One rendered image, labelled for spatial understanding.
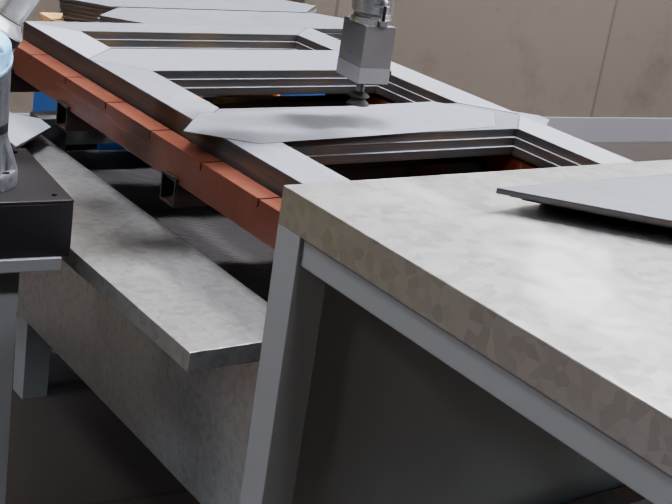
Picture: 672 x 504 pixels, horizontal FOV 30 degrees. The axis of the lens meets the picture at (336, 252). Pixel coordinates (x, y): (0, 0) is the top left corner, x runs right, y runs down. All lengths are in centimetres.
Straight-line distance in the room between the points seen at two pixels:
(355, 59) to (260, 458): 107
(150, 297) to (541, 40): 426
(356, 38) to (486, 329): 129
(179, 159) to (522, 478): 82
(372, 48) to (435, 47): 339
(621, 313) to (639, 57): 535
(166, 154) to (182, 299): 36
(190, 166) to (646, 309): 115
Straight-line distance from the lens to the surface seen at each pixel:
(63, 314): 251
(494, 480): 163
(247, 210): 194
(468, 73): 576
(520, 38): 589
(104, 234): 211
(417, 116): 241
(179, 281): 195
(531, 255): 115
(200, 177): 206
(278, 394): 128
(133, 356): 225
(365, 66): 224
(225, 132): 210
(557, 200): 126
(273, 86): 262
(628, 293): 111
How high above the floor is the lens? 142
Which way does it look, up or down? 20 degrees down
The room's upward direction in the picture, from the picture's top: 9 degrees clockwise
